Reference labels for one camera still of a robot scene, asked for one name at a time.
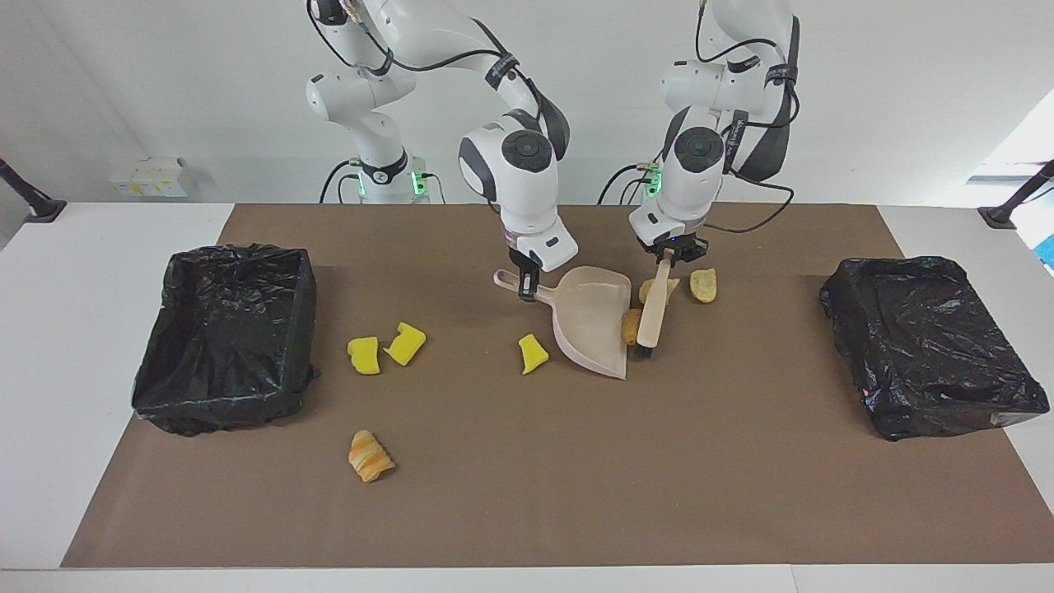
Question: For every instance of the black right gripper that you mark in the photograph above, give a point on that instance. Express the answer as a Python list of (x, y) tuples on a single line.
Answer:
[(524, 272)]

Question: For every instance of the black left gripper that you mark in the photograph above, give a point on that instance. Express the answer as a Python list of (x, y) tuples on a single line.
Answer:
[(677, 247)]

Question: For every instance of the ridged golden bread piece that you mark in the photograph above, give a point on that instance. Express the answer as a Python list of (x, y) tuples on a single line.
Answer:
[(646, 290)]

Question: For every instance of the pale yellow bread piece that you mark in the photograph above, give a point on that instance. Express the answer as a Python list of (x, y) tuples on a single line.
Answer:
[(704, 286)]

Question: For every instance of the beige brush with black bristles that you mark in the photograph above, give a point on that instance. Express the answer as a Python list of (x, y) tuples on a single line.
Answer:
[(653, 317)]

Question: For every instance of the beige plastic dustpan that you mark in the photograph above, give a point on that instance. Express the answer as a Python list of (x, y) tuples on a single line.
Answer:
[(589, 321)]

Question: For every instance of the brown bread roll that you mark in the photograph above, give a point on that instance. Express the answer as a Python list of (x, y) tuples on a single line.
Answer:
[(630, 327)]

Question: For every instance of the notched yellow sponge piece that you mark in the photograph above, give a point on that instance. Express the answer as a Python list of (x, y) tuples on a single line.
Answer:
[(405, 344)]

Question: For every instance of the striped orange croissant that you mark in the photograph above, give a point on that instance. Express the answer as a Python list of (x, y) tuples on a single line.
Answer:
[(370, 457)]

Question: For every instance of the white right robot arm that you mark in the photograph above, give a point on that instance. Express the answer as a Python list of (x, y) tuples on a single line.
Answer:
[(527, 198)]

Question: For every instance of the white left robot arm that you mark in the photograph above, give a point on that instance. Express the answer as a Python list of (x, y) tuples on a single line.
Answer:
[(687, 198)]

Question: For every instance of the bin lined with black bag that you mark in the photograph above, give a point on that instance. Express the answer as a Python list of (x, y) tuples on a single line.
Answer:
[(930, 346), (222, 338)]

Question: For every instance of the brown table mat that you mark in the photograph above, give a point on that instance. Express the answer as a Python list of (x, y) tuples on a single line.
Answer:
[(494, 511)]

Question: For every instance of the blue object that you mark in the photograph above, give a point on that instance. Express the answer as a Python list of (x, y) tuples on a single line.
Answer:
[(1048, 251)]

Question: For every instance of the black camera stand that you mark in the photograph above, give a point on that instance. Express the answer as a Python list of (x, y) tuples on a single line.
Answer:
[(37, 206), (1009, 210)]

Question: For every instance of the white wall socket box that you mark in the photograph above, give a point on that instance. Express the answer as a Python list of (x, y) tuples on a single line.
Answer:
[(148, 177)]

